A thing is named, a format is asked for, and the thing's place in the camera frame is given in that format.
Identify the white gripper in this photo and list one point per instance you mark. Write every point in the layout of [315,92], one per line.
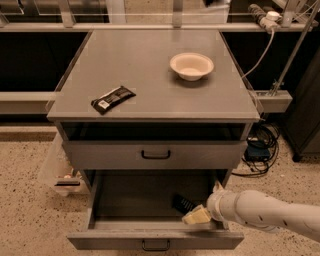
[217,207]

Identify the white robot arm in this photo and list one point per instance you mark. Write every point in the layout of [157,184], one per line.
[254,209]

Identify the open grey lower drawer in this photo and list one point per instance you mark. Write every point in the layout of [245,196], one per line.
[129,206]

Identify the grey drawer cabinet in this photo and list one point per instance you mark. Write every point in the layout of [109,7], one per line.
[217,107]

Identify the closed grey upper drawer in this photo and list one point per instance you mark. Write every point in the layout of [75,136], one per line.
[126,155]

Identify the blue box on floor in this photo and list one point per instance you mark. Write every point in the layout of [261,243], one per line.
[256,154]

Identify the white bowl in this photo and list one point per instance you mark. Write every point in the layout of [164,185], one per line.
[191,66]

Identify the black snack bar wrapper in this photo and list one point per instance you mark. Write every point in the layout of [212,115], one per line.
[111,99]

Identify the clear plastic bin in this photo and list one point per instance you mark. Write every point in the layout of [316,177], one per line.
[57,172]

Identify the white power strip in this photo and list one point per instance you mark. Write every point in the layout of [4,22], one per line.
[266,20]

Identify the slanted metal rod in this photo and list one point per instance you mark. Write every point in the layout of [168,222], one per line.
[295,10]

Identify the black lower drawer handle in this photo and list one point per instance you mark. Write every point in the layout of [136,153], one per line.
[155,245]

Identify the black drawer handle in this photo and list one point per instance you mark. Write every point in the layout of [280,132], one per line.
[155,245]
[155,156]

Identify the black upper drawer handle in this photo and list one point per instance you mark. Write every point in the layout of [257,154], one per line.
[155,156]

